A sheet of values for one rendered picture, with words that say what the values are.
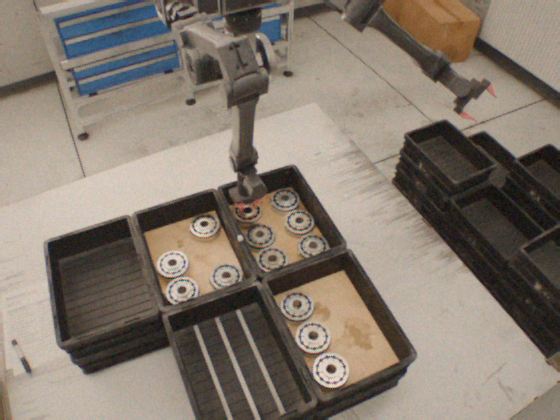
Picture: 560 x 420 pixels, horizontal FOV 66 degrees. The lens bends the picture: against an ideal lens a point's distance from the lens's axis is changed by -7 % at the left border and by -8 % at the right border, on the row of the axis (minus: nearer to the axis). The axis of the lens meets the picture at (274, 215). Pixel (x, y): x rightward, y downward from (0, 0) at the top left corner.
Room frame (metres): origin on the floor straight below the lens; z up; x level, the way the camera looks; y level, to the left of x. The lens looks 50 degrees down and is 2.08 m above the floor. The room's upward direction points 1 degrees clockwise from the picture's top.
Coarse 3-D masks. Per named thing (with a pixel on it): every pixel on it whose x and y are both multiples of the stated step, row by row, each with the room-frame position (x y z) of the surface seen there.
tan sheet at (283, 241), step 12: (264, 204) 1.09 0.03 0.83; (300, 204) 1.09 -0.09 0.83; (264, 216) 1.03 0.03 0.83; (276, 216) 1.03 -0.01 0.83; (240, 228) 0.98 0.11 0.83; (276, 228) 0.98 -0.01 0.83; (276, 240) 0.93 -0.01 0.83; (288, 240) 0.93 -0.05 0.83; (252, 252) 0.88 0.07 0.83; (288, 252) 0.88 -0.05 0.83
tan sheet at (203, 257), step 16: (176, 224) 0.99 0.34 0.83; (160, 240) 0.92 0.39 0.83; (176, 240) 0.92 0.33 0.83; (192, 240) 0.92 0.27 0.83; (224, 240) 0.93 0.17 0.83; (160, 256) 0.86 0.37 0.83; (192, 256) 0.86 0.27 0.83; (208, 256) 0.86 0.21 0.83; (224, 256) 0.86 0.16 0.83; (192, 272) 0.80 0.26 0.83; (208, 272) 0.80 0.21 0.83; (208, 288) 0.74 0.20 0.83
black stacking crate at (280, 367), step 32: (256, 288) 0.69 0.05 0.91; (192, 320) 0.61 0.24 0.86; (224, 320) 0.63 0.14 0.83; (256, 320) 0.63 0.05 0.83; (192, 352) 0.52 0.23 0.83; (224, 352) 0.53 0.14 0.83; (192, 384) 0.43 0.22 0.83; (224, 384) 0.43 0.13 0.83; (256, 384) 0.43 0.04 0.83; (288, 384) 0.43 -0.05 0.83; (224, 416) 0.34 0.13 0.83
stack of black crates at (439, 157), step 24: (408, 144) 1.75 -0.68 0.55; (432, 144) 1.83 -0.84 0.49; (456, 144) 1.80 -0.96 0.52; (408, 168) 1.71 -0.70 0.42; (432, 168) 1.58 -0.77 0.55; (456, 168) 1.65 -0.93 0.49; (480, 168) 1.64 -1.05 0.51; (408, 192) 1.66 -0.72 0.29; (432, 192) 1.54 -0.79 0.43; (456, 192) 1.47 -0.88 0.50; (432, 216) 1.49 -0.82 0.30
